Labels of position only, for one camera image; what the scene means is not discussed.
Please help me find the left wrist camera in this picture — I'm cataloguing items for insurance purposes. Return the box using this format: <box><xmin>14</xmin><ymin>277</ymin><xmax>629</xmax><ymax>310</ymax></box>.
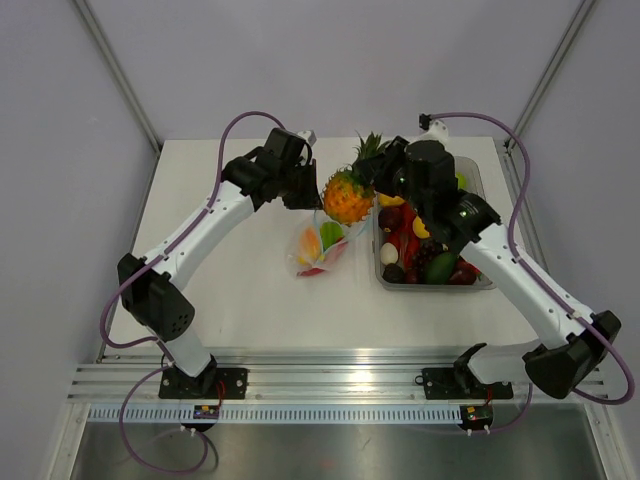
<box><xmin>296</xmin><ymin>130</ymin><xmax>317</xmax><ymax>147</ymax></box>

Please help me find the yellow orange mango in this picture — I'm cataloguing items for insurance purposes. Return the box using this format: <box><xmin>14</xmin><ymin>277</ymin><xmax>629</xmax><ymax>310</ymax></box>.
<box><xmin>297</xmin><ymin>227</ymin><xmax>323</xmax><ymax>266</ymax></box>

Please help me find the dark red apple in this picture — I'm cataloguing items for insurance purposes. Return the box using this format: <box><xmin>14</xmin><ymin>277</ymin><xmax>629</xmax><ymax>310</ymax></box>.
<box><xmin>447</xmin><ymin>259</ymin><xmax>478</xmax><ymax>286</ymax></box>

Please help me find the small yellow peach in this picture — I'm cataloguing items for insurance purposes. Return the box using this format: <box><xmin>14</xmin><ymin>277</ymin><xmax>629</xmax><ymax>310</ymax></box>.
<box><xmin>412</xmin><ymin>217</ymin><xmax>431</xmax><ymax>239</ymax></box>

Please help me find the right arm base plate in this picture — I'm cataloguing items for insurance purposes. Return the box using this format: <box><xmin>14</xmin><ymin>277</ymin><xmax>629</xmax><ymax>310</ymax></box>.
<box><xmin>414</xmin><ymin>367</ymin><xmax>514</xmax><ymax>400</ymax></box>

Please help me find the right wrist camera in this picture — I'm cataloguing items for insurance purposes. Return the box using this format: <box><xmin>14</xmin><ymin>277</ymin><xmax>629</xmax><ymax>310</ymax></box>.
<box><xmin>416</xmin><ymin>114</ymin><xmax>449</xmax><ymax>145</ymax></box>

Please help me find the dark purple grape bunch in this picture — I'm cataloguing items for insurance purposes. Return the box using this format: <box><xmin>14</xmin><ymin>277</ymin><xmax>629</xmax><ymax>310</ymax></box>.
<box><xmin>404</xmin><ymin>240</ymin><xmax>447</xmax><ymax>284</ymax></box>

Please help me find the small red pepper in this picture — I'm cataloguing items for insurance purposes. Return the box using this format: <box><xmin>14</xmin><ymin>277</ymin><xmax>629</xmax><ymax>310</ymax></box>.
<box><xmin>295</xmin><ymin>238</ymin><xmax>350</xmax><ymax>278</ymax></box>

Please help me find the left aluminium frame post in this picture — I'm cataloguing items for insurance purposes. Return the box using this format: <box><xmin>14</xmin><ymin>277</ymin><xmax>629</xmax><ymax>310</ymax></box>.
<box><xmin>70</xmin><ymin>0</ymin><xmax>163</xmax><ymax>156</ymax></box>

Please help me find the green lime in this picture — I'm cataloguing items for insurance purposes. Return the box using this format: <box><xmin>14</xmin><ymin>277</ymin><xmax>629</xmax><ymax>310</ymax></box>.
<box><xmin>455</xmin><ymin>172</ymin><xmax>467</xmax><ymax>190</ymax></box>

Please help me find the yellow green pineapple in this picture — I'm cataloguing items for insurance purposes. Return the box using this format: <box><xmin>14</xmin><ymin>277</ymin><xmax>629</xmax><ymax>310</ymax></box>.
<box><xmin>322</xmin><ymin>132</ymin><xmax>388</xmax><ymax>226</ymax></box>

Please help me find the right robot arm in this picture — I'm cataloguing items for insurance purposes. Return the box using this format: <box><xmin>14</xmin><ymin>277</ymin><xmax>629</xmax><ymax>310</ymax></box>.
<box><xmin>352</xmin><ymin>137</ymin><xmax>621</xmax><ymax>399</ymax></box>

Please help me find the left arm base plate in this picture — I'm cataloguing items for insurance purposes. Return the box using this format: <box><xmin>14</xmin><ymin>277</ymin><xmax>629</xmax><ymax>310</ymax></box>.
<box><xmin>158</xmin><ymin>367</ymin><xmax>249</xmax><ymax>400</ymax></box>

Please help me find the white egg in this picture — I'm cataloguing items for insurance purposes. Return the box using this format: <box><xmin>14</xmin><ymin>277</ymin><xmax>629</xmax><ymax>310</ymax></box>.
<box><xmin>380</xmin><ymin>242</ymin><xmax>399</xmax><ymax>265</ymax></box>

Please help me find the dark green avocado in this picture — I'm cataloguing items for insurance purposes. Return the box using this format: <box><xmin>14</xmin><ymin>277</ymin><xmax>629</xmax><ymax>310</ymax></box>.
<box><xmin>424</xmin><ymin>251</ymin><xmax>458</xmax><ymax>285</ymax></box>

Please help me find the red lobster toy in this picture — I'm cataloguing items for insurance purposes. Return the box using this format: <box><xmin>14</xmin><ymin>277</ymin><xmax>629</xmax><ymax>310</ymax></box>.
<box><xmin>398</xmin><ymin>203</ymin><xmax>421</xmax><ymax>270</ymax></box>

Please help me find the aluminium mounting rail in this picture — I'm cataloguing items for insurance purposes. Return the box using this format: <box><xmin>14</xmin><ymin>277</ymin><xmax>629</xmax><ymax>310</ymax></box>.
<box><xmin>67</xmin><ymin>347</ymin><xmax>611</xmax><ymax>405</ymax></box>

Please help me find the white slotted cable duct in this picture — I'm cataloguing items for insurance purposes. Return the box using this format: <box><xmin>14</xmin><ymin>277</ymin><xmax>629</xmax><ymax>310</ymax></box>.
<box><xmin>87</xmin><ymin>404</ymin><xmax>462</xmax><ymax>425</ymax></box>

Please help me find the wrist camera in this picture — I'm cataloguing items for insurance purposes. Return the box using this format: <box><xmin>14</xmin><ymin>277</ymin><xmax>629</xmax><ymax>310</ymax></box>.
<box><xmin>296</xmin><ymin>130</ymin><xmax>317</xmax><ymax>147</ymax></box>
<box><xmin>416</xmin><ymin>114</ymin><xmax>449</xmax><ymax>145</ymax></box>

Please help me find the aluminium frame post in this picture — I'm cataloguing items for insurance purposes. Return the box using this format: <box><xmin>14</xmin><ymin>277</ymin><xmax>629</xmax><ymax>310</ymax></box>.
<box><xmin>70</xmin><ymin>0</ymin><xmax>163</xmax><ymax>156</ymax></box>
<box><xmin>513</xmin><ymin>0</ymin><xmax>600</xmax><ymax>139</ymax></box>

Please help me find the dark purple plum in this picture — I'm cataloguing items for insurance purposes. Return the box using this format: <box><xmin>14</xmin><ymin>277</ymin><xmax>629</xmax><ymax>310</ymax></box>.
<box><xmin>382</xmin><ymin>264</ymin><xmax>405</xmax><ymax>284</ymax></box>

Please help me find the clear blue zip bag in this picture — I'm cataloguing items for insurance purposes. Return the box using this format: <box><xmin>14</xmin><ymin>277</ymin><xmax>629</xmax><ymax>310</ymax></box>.
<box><xmin>285</xmin><ymin>210</ymin><xmax>370</xmax><ymax>278</ymax></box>

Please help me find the green starfruit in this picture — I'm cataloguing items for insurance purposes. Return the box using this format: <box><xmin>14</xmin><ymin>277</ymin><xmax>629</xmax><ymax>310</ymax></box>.
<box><xmin>320</xmin><ymin>221</ymin><xmax>344</xmax><ymax>250</ymax></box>

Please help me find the right aluminium frame post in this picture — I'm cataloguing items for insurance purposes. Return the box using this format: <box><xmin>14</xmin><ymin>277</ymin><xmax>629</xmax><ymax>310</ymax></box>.
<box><xmin>513</xmin><ymin>0</ymin><xmax>600</xmax><ymax>139</ymax></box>

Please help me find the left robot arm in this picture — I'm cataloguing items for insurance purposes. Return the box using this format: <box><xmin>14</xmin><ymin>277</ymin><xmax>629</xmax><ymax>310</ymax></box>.
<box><xmin>117</xmin><ymin>128</ymin><xmax>321</xmax><ymax>399</ymax></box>

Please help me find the clear plastic food bin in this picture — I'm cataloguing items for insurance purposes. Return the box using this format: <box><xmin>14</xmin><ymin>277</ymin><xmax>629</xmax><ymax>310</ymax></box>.
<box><xmin>371</xmin><ymin>156</ymin><xmax>495</xmax><ymax>292</ymax></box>

